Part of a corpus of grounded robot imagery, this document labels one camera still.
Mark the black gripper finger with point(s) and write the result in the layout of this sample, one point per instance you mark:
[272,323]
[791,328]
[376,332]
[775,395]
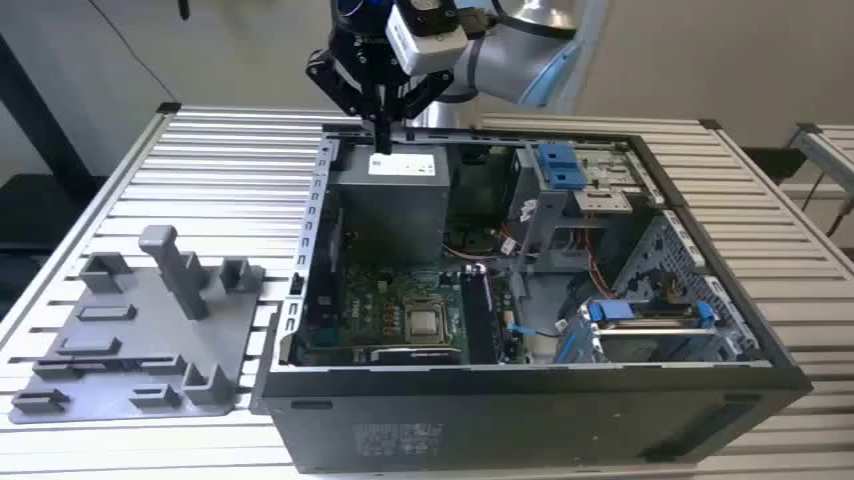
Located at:
[333,75]
[427,92]

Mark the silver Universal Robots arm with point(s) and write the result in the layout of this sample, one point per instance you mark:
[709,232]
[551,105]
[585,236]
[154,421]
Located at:
[513,65]

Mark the black RAM slot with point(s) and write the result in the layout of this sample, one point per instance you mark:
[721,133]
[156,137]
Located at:
[473,320]

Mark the blue drive bay latch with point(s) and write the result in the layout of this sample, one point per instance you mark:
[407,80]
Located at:
[556,167]

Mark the grey power supply unit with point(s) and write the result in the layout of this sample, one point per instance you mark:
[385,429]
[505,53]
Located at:
[393,215]

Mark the black antenna stub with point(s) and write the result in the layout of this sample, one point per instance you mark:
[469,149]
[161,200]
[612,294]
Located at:
[182,9]

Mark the grey metal drive cage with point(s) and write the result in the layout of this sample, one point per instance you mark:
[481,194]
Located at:
[540,225]

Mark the CPU socket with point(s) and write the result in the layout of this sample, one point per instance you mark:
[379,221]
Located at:
[424,303]

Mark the green motherboard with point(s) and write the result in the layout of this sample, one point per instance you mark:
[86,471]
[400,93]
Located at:
[373,300]

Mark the silver CPU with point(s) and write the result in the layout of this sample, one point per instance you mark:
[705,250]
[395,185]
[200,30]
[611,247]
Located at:
[425,324]

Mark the blue disk carrier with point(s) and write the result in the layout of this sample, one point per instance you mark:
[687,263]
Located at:
[609,310]

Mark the black graphics card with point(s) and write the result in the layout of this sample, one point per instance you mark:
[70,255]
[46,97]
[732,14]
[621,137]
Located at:
[413,356]

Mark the silver hard disk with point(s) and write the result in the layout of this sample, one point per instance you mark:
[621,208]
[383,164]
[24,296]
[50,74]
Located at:
[640,350]

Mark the black open PC case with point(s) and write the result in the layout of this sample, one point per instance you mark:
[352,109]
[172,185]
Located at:
[500,425]

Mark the grey plastic parts rack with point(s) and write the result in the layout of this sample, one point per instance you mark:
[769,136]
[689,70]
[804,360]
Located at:
[100,395]

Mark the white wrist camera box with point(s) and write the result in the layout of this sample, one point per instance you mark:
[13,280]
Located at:
[429,45]

